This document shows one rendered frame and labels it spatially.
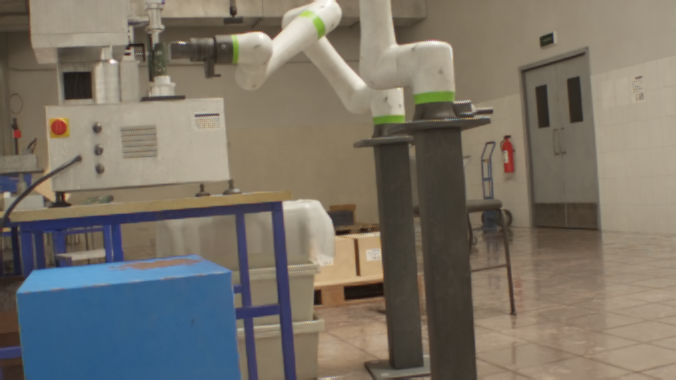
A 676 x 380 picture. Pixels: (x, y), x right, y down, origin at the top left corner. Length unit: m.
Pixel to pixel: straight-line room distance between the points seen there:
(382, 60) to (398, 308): 1.08
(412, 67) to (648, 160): 6.30
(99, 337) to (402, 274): 1.66
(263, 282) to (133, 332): 1.46
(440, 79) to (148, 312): 1.17
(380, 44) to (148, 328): 1.21
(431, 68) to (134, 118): 0.87
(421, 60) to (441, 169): 0.33
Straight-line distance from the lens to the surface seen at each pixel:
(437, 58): 2.27
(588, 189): 9.34
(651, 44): 8.38
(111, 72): 2.15
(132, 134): 2.10
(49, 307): 1.51
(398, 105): 2.95
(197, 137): 2.12
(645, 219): 8.52
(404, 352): 3.00
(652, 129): 8.35
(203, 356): 1.54
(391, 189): 2.92
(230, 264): 2.92
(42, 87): 12.64
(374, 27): 2.34
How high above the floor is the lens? 0.76
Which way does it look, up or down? 1 degrees down
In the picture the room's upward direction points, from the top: 4 degrees counter-clockwise
